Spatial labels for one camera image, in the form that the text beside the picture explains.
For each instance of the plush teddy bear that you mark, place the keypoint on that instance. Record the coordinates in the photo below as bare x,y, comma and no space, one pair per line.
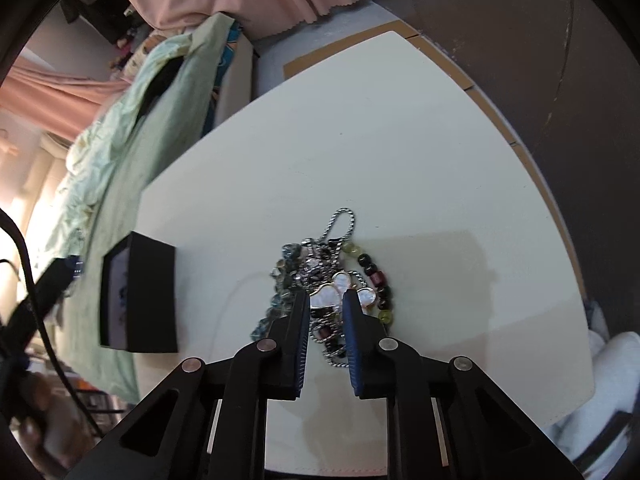
134,64

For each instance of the pink curtain left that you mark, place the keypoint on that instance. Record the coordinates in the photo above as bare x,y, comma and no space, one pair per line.
59,103

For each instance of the black open gift box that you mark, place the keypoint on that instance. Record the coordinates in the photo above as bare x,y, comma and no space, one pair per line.
137,296

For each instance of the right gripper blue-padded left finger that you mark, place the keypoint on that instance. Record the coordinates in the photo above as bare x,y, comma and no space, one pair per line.
291,334

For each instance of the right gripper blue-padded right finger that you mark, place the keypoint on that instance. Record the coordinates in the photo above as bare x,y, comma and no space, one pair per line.
368,371

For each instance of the white bed mattress base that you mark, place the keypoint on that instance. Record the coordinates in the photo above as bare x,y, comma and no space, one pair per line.
234,84

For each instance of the green bed sheet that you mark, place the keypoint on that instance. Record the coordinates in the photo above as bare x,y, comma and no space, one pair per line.
171,122

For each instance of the green bed quilt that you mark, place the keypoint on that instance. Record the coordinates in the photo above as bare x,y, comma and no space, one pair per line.
93,157

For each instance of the person left hand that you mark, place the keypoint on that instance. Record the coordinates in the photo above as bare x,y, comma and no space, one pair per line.
59,437

